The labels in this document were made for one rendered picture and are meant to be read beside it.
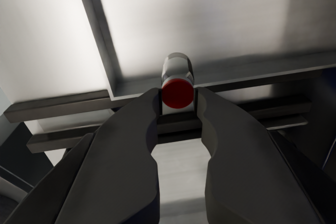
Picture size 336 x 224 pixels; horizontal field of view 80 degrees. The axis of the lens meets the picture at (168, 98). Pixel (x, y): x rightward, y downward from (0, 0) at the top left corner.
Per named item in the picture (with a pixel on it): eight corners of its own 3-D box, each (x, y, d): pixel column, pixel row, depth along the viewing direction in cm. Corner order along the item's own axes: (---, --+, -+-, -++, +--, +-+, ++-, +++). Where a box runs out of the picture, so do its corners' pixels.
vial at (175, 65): (191, 51, 15) (196, 76, 12) (190, 77, 17) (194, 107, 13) (162, 51, 15) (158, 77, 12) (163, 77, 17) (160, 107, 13)
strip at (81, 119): (136, 99, 28) (133, 127, 23) (140, 116, 29) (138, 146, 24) (34, 115, 28) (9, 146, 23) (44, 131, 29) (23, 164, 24)
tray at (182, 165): (292, 107, 30) (308, 121, 27) (268, 202, 44) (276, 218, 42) (69, 140, 31) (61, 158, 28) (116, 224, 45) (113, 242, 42)
